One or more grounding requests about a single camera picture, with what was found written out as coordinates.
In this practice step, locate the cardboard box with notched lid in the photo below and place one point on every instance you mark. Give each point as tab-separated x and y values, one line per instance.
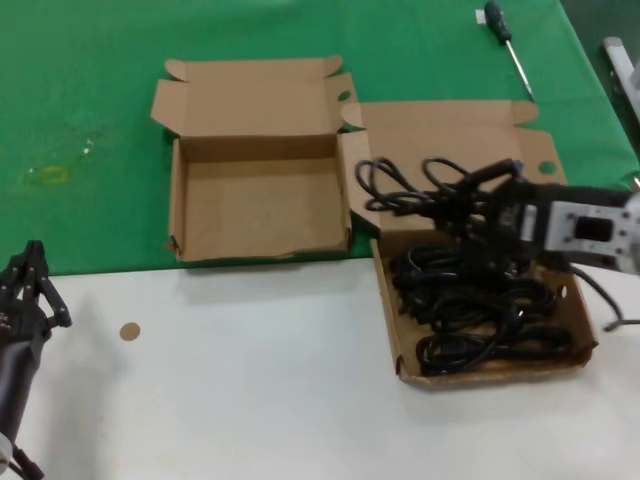
260	200

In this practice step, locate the small grey edge object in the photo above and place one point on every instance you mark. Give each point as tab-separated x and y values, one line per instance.
636	182

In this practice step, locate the grey metal profile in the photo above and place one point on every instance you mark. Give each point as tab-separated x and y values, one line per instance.
617	55

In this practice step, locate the round cardboard disc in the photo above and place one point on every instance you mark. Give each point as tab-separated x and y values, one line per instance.
130	331

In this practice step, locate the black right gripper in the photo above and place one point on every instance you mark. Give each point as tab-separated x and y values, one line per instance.
507	200

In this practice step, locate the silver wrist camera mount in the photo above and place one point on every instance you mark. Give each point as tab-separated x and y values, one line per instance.
590	227

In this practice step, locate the green tablecloth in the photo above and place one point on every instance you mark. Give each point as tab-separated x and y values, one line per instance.
100	100

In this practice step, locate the small white tag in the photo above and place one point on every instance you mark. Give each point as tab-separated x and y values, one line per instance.
480	17

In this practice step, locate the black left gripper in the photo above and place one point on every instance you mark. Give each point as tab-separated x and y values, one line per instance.
20	322

